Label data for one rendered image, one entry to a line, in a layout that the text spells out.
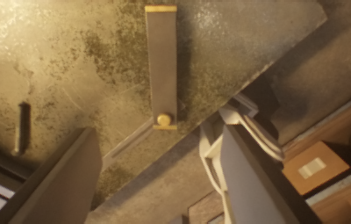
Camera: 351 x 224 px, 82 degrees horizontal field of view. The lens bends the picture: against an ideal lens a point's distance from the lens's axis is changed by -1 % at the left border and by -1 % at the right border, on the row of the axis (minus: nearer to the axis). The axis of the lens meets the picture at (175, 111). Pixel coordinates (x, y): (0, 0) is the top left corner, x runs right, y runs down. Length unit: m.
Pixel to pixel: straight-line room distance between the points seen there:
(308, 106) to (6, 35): 1.41
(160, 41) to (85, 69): 0.07
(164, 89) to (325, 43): 1.22
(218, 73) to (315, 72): 1.20
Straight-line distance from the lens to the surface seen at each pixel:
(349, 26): 1.40
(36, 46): 0.21
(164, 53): 0.16
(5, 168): 0.28
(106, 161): 0.24
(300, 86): 1.36
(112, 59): 0.18
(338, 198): 1.22
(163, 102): 0.18
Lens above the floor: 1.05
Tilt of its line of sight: 62 degrees down
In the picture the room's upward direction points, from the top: 175 degrees clockwise
